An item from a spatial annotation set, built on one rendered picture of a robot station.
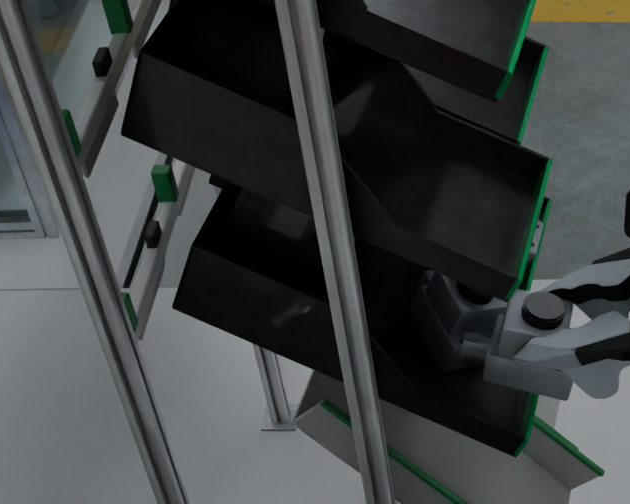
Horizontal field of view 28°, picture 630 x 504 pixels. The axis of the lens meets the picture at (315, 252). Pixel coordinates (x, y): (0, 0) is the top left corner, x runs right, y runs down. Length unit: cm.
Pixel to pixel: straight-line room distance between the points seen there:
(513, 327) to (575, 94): 253
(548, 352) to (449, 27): 24
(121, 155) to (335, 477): 72
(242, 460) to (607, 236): 167
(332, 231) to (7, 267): 101
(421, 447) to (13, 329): 74
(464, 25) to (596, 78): 268
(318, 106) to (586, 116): 260
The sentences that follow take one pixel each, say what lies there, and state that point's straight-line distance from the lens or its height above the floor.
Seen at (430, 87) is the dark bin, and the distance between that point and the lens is 98.
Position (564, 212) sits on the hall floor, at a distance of 301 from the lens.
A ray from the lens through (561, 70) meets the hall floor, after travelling 349.
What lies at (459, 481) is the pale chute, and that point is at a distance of 109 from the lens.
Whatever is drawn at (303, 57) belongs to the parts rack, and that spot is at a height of 155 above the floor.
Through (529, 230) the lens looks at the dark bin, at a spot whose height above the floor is 137.
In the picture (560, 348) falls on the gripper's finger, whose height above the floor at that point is 130.
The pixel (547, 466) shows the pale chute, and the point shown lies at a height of 102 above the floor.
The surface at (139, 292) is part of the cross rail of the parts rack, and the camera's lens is 95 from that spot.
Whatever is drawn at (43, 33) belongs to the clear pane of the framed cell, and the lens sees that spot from 181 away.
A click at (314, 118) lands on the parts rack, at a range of 75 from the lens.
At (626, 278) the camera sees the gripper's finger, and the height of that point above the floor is 132.
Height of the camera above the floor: 193
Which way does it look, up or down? 40 degrees down
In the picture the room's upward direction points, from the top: 11 degrees counter-clockwise
